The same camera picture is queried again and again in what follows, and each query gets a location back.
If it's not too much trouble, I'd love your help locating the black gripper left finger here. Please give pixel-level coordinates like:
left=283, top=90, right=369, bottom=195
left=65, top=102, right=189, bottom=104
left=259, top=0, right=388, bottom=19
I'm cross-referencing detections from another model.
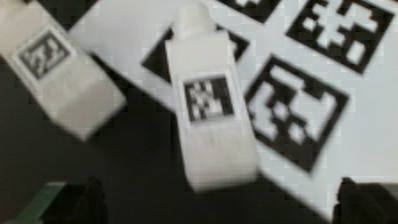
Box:
left=10, top=177, right=108, bottom=224

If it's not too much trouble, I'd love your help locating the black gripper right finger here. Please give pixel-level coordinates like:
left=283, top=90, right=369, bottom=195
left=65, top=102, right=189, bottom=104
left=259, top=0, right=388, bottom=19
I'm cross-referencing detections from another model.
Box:
left=331, top=177, right=398, bottom=224

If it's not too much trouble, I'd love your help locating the white leg with tag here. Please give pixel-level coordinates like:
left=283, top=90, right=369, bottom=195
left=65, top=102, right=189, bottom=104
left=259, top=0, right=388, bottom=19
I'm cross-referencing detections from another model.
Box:
left=164, top=1, right=259, bottom=192

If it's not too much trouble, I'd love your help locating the white leg left of gripper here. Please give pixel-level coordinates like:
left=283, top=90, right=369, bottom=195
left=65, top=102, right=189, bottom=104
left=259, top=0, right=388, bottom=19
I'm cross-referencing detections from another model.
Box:
left=0, top=0, right=125, bottom=141

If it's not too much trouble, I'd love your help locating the white marker sheet with tags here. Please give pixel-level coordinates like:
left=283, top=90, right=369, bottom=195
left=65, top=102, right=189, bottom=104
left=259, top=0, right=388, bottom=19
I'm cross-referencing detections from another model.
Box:
left=70, top=0, right=398, bottom=217

